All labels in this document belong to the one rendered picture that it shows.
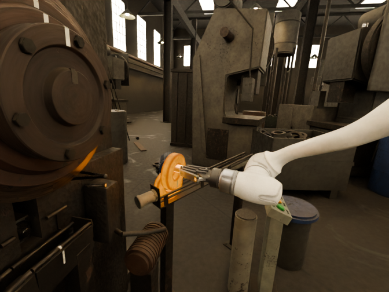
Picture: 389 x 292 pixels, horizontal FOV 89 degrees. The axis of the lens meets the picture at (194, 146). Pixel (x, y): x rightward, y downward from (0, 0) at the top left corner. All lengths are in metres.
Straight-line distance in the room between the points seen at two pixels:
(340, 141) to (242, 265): 0.89
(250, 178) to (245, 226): 0.50
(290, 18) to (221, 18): 6.30
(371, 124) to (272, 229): 0.77
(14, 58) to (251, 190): 0.65
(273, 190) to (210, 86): 2.56
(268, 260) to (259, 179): 0.73
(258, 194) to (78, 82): 0.59
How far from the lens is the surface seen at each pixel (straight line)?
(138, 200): 0.93
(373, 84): 3.52
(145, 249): 0.92
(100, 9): 1.07
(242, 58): 3.04
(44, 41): 0.49
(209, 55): 3.20
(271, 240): 1.28
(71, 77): 0.51
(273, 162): 0.82
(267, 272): 1.41
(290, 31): 9.28
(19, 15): 0.53
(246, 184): 0.70
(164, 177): 0.78
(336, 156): 2.83
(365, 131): 0.66
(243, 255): 1.27
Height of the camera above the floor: 1.13
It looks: 13 degrees down
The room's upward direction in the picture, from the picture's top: 3 degrees clockwise
